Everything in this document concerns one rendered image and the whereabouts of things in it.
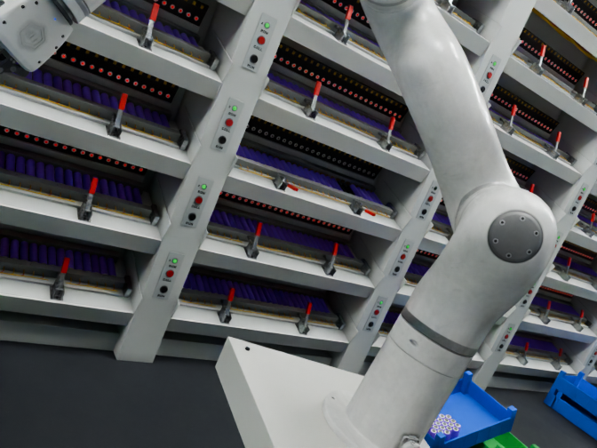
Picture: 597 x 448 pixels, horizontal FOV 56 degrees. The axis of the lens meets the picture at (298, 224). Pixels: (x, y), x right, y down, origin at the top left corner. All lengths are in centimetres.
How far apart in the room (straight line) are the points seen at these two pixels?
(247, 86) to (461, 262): 73
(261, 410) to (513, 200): 43
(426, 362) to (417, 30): 47
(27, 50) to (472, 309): 75
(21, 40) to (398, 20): 55
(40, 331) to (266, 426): 79
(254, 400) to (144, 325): 67
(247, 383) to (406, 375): 23
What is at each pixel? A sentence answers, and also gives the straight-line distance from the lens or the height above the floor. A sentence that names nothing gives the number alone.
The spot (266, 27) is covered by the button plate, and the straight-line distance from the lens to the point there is 132.
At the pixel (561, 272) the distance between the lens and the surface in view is 249.
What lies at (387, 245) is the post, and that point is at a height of 45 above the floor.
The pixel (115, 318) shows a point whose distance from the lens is 143.
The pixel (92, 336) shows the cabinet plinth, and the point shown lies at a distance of 148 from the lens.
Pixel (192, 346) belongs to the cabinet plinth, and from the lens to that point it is 158.
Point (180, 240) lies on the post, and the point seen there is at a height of 33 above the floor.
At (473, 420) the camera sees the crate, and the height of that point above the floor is 8.
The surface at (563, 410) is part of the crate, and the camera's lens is 270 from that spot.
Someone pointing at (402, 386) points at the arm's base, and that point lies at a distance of 84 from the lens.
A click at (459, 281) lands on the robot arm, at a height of 60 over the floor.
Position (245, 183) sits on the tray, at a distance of 138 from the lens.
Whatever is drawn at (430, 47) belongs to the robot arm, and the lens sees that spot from 82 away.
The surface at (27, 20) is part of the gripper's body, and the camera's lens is 96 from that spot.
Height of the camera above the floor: 73
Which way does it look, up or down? 11 degrees down
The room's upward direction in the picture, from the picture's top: 23 degrees clockwise
